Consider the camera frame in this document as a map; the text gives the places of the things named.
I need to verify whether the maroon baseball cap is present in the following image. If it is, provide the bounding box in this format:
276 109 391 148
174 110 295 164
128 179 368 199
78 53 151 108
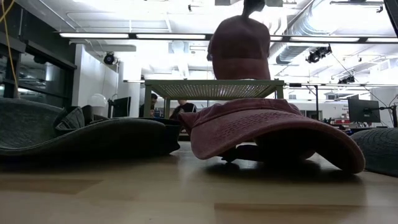
177 98 366 174
206 14 272 81

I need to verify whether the dark grey knit beanie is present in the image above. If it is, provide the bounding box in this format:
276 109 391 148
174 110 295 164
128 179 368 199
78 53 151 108
350 127 398 178

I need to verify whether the dark grey baseball cap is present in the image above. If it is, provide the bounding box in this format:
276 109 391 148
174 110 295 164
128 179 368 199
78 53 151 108
0 98 183 156

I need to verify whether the black cloth hat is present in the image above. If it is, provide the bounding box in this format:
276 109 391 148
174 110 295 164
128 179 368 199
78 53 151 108
57 105 109 129

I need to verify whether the black monitor on arm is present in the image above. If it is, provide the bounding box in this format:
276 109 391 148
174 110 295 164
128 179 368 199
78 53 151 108
347 98 398 128

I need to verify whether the black ceiling spotlight cluster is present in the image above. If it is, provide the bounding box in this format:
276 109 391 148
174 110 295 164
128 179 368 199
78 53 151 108
305 45 333 64
338 75 356 85

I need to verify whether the green perforated metal rack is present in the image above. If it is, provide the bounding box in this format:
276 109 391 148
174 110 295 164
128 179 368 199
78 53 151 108
143 79 285 119

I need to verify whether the person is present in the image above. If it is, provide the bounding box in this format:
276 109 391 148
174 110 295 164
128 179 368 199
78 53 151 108
169 99 197 121
139 93 159 118

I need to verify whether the black computer monitor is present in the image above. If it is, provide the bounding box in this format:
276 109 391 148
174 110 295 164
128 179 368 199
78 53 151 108
111 96 132 118

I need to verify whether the silver air duct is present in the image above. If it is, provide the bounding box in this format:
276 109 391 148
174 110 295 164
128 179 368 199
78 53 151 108
275 0 330 65

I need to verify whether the yellow hanging cable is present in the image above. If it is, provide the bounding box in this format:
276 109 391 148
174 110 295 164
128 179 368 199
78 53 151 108
0 0 21 99

